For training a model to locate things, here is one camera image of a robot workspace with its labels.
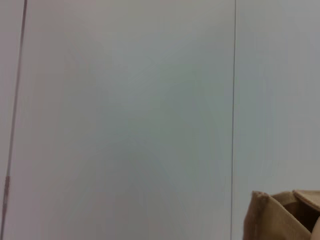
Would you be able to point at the khaki canvas food bag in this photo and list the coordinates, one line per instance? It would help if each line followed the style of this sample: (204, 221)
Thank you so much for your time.
(272, 220)

